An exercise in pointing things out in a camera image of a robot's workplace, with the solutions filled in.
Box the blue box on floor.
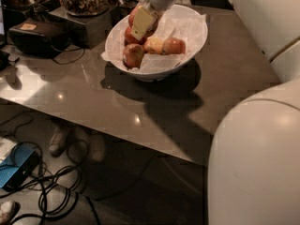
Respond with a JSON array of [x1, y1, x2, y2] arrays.
[[0, 145, 39, 191]]

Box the red apple back left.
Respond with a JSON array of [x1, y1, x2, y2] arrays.
[[125, 26, 145, 45]]

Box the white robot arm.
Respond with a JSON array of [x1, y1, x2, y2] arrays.
[[204, 0, 300, 225]]

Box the black floor cables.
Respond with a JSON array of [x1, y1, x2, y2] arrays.
[[0, 112, 101, 225]]

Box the right beige shoe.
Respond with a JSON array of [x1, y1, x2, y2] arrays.
[[89, 133, 106, 163]]

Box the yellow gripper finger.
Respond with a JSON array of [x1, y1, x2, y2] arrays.
[[130, 5, 159, 41]]

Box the red-yellow apple front left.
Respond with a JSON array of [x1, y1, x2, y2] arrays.
[[123, 43, 144, 68]]

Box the white shoe at corner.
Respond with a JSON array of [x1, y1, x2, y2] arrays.
[[0, 201, 16, 225]]

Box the yellowish apple middle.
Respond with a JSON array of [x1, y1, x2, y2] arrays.
[[143, 37, 163, 54]]

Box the white bowl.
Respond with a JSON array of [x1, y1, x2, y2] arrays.
[[104, 3, 209, 83]]

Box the white paper liner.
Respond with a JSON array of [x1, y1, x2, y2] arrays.
[[100, 0, 208, 75]]

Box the left beige shoe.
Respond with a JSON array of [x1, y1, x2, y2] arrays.
[[49, 127, 70, 158]]

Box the red apple right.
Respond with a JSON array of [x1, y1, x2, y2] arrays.
[[162, 37, 186, 54]]

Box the black VR headset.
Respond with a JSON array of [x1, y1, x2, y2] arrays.
[[8, 19, 70, 58]]

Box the dark cup with scoop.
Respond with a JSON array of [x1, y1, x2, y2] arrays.
[[111, 0, 141, 21]]

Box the beige shoe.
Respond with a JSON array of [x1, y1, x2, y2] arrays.
[[49, 127, 70, 158], [89, 133, 106, 163]]

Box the dark grey box stand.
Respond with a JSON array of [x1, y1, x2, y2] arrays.
[[49, 7, 113, 49]]

